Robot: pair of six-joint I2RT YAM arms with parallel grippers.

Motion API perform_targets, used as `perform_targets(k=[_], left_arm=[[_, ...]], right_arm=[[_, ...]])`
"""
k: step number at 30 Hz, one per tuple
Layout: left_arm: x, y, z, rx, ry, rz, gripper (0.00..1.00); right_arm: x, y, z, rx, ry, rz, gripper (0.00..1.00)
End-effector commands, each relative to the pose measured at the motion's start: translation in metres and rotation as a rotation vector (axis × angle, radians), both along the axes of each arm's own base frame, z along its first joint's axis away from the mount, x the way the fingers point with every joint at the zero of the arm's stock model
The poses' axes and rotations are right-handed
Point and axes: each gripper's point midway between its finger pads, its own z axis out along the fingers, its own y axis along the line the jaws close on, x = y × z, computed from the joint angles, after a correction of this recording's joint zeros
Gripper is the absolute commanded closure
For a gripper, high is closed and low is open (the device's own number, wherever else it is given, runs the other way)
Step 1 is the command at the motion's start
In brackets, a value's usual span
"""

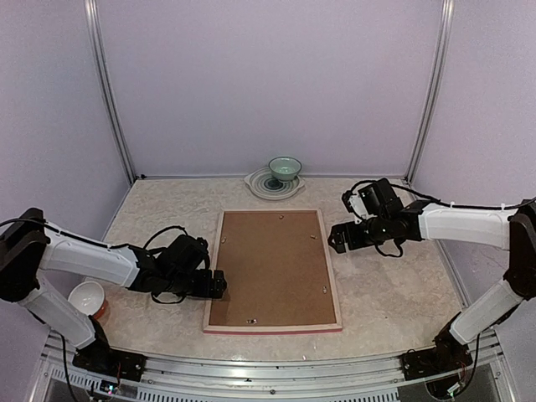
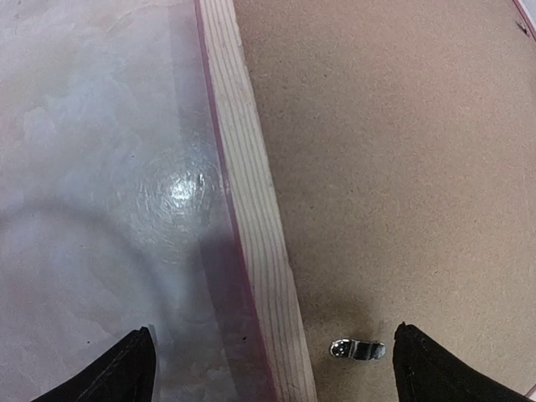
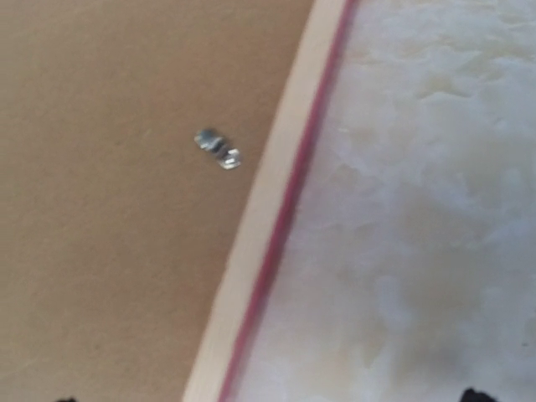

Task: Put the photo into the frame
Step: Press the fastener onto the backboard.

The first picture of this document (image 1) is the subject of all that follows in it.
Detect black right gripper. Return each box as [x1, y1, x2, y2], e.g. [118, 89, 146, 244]
[327, 214, 390, 254]

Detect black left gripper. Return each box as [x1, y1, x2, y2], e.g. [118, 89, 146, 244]
[165, 269, 227, 299]

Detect brown backing board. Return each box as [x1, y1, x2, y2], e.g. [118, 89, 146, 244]
[208, 211, 338, 327]

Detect wooden picture frame red edge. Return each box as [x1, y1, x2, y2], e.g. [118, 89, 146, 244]
[203, 208, 343, 335]

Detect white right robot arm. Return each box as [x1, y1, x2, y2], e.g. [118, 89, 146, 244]
[327, 178, 535, 372]

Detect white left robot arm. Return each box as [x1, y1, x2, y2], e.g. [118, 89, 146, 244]
[1, 208, 227, 373]

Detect green ceramic bowl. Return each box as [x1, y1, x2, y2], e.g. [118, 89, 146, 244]
[268, 157, 302, 182]

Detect white plate green rings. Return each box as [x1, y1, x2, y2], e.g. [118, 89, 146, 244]
[244, 167, 306, 201]

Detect white bowl orange outside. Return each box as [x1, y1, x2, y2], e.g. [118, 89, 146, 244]
[68, 281, 108, 319]

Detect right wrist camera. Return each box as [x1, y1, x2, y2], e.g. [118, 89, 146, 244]
[342, 190, 369, 224]

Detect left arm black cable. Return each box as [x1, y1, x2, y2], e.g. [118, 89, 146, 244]
[0, 219, 189, 252]

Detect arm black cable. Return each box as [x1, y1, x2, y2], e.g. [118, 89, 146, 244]
[349, 179, 536, 210]
[0, 219, 189, 252]

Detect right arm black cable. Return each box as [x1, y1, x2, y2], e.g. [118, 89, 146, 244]
[349, 179, 536, 210]

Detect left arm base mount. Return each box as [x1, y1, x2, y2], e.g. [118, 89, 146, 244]
[73, 317, 147, 382]

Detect right aluminium corner post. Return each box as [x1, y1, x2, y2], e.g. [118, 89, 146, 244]
[405, 0, 456, 184]

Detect aluminium corner post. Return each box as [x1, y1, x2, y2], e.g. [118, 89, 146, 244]
[84, 0, 137, 185]
[405, 0, 456, 184]

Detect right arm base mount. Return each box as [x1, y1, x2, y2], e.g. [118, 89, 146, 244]
[400, 325, 473, 381]

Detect left aluminium corner post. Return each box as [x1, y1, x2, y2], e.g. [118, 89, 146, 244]
[84, 0, 137, 185]

